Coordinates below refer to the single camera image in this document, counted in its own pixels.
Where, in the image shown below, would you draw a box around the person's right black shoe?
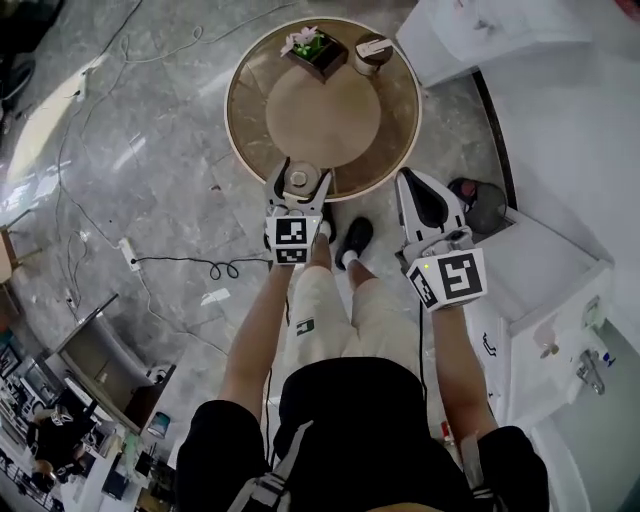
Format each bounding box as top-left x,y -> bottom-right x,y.
333,216 -> 375,271

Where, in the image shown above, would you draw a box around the black curved floor rail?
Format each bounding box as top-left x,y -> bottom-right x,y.
472,69 -> 519,214

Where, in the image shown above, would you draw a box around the person's black shoe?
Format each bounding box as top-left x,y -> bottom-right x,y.
319,202 -> 339,246
333,216 -> 375,271

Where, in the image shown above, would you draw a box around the grey floor cable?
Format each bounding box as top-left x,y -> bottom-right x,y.
135,268 -> 234,356

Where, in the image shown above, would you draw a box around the teal round container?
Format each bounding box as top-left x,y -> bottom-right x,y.
146,410 -> 172,440

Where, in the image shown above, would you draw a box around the black power strip cable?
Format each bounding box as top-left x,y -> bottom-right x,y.
130,254 -> 275,282

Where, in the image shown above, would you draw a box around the brown planter with pink flower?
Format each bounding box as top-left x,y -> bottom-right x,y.
279,25 -> 350,85

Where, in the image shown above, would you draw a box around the round beige side table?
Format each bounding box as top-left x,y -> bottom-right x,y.
224,17 -> 424,204

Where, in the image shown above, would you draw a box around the green soap dish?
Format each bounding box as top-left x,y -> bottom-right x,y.
582,294 -> 609,331

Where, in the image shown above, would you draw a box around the person's left forearm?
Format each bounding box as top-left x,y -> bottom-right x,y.
218,263 -> 301,404

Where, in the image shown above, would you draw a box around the black mesh waste bin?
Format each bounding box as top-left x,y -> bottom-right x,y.
446,177 -> 510,236

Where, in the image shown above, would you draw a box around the looped white floor cable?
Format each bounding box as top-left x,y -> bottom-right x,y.
82,0 -> 301,76

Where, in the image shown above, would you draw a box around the person's right forearm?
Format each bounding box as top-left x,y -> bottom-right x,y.
428,302 -> 501,436

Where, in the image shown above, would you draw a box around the person's cream shorts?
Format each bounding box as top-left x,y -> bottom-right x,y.
284,264 -> 426,381

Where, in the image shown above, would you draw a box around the grey backpack strap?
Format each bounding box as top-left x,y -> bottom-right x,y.
227,419 -> 316,512
459,432 -> 499,501

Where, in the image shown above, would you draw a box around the black floor cable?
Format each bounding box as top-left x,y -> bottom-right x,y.
82,0 -> 145,74

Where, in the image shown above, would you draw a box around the brown jar with white lid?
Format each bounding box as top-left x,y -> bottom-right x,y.
353,33 -> 395,77

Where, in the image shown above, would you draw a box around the person's black t-shirt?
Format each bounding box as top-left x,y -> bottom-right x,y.
174,357 -> 551,512

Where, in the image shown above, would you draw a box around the long white floor cable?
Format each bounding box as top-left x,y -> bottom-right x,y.
54,97 -> 124,249

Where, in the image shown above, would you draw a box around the small round beige object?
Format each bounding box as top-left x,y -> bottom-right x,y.
286,160 -> 322,198

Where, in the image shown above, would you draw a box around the person's left black shoe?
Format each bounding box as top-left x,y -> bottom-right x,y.
319,202 -> 339,246

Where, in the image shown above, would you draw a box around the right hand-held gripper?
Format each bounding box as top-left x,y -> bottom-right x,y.
394,167 -> 489,315

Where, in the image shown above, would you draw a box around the chrome faucet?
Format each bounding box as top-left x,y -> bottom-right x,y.
574,349 -> 607,396

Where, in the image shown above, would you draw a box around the white washbasin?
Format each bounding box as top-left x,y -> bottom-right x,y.
507,259 -> 619,416

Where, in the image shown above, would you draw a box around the wooden stool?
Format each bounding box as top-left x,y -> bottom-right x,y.
0,209 -> 44,289

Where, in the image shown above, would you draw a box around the black scooter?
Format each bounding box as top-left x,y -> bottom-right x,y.
0,49 -> 37,109

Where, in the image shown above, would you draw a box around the pink bottle with gold cap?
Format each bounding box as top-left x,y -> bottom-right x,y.
537,324 -> 564,359

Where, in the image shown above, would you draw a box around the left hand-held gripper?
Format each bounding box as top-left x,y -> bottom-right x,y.
263,156 -> 335,267

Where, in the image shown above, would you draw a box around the person's left lower leg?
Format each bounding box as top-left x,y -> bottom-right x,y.
309,233 -> 335,274

